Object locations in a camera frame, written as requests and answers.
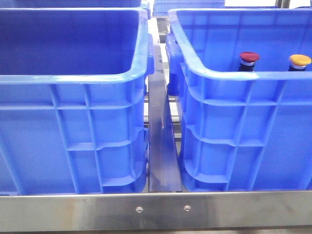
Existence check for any blue bin rear right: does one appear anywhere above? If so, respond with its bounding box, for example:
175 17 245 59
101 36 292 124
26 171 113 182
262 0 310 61
153 0 225 16

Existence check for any blue plastic bin right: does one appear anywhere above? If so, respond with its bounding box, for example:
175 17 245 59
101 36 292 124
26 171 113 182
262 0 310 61
166 8 312 192

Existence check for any red mushroom push button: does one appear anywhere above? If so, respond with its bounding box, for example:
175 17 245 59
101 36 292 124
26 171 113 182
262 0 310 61
238 51 260 72

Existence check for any blue plastic bin left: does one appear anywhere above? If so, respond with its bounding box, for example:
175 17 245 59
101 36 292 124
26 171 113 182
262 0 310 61
0 8 154 196

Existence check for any steel front rail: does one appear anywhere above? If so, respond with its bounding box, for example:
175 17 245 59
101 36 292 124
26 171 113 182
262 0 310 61
0 191 312 232

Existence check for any dark metal divider bar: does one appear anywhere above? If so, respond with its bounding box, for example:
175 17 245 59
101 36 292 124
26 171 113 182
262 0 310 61
148 34 182 193

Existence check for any blue bin rear left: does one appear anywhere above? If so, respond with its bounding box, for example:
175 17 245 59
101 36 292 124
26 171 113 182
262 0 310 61
0 0 151 19

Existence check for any yellow mushroom push button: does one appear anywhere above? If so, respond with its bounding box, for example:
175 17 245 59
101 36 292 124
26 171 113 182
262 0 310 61
288 54 312 71

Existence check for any blue plastic bin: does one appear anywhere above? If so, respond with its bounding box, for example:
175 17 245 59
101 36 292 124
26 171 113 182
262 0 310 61
0 8 154 196
166 8 312 192

